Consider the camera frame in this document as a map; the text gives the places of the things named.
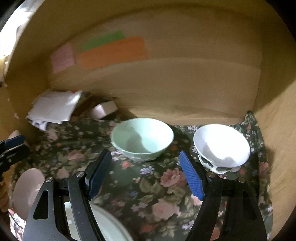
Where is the large white plate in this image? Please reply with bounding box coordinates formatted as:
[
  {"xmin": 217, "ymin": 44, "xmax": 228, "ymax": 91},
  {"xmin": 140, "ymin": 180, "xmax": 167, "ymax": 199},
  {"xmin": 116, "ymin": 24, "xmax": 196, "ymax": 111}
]
[{"xmin": 12, "ymin": 168, "xmax": 45, "ymax": 220}]

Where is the pale green plate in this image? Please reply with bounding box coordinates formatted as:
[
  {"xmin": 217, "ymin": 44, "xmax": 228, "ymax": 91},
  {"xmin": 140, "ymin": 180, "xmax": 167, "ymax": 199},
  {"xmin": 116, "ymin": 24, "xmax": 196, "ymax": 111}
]
[{"xmin": 64, "ymin": 201, "xmax": 133, "ymax": 241}]

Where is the white cow pattern bowl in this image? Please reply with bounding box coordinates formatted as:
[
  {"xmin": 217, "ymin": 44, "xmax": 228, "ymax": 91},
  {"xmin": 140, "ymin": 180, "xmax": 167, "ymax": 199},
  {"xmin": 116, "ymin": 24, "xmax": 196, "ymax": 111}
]
[{"xmin": 193, "ymin": 123, "xmax": 251, "ymax": 175}]

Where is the pale green bowl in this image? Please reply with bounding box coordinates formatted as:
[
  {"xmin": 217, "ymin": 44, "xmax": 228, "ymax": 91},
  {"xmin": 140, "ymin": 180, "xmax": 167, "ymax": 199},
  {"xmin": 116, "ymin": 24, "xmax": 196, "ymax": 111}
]
[{"xmin": 110, "ymin": 118, "xmax": 174, "ymax": 162}]

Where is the stack of white papers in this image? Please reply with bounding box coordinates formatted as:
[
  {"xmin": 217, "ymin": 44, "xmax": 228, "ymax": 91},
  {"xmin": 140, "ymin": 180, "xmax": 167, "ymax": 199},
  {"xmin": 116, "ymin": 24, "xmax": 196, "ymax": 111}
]
[{"xmin": 26, "ymin": 90, "xmax": 83, "ymax": 131}]

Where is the dark floral tablecloth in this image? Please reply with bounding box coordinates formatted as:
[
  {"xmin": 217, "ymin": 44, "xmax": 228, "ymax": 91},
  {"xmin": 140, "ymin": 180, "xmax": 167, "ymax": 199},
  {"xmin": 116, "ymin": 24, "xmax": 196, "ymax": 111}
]
[{"xmin": 9, "ymin": 111, "xmax": 275, "ymax": 241}]

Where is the small white box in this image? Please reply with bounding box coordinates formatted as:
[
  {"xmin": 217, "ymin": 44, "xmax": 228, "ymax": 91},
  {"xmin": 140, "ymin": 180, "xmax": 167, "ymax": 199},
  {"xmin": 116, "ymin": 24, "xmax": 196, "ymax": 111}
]
[{"xmin": 90, "ymin": 100, "xmax": 118, "ymax": 120}]

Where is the pink sticky note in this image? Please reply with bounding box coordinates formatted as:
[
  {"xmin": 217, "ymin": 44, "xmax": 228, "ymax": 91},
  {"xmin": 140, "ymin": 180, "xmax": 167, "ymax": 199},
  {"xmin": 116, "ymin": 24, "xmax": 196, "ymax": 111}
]
[{"xmin": 50, "ymin": 43, "xmax": 76, "ymax": 74}]

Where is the green sticky note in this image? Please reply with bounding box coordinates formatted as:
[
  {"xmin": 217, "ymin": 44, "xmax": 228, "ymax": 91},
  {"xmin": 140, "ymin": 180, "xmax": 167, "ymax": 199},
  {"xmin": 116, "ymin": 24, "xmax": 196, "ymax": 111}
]
[{"xmin": 80, "ymin": 30, "xmax": 125, "ymax": 51}]

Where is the orange sticky note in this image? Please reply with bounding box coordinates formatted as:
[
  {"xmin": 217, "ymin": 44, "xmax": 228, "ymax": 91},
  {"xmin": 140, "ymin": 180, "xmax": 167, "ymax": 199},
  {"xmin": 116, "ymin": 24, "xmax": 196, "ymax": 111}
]
[{"xmin": 78, "ymin": 36, "xmax": 147, "ymax": 69}]

